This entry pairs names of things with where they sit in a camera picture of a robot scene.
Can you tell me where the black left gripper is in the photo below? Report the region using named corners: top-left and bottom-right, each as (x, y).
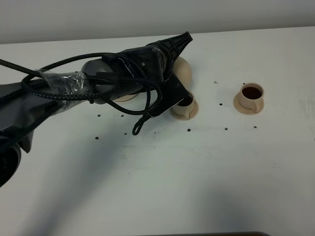
top-left (119, 32), bottom-right (192, 85)

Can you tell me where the beige ceramic teapot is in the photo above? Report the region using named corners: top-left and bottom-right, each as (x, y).
top-left (173, 57), bottom-right (192, 90)

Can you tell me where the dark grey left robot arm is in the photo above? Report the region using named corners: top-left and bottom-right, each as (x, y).
top-left (0, 32), bottom-right (192, 184)

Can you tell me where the beige teapot saucer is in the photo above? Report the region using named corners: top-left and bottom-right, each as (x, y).
top-left (114, 94), bottom-right (137, 102)

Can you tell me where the beige left teacup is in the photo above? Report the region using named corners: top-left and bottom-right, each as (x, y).
top-left (170, 91), bottom-right (197, 120)

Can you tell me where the beige teacup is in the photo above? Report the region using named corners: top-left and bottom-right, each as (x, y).
top-left (170, 91), bottom-right (197, 120)
top-left (238, 83), bottom-right (264, 113)

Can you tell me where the beige left cup saucer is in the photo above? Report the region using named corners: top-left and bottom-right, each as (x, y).
top-left (170, 100), bottom-right (199, 120)

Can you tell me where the beige cup saucer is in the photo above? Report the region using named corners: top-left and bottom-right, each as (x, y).
top-left (170, 100), bottom-right (199, 120)
top-left (233, 92), bottom-right (264, 115)

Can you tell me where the beige right cup saucer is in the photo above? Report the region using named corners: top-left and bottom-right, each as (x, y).
top-left (233, 92), bottom-right (264, 115)

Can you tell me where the beige right teacup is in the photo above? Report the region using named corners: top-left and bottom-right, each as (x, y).
top-left (238, 83), bottom-right (264, 113)

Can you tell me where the black smooth loose cable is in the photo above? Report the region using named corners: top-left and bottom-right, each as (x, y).
top-left (0, 58), bottom-right (158, 116)

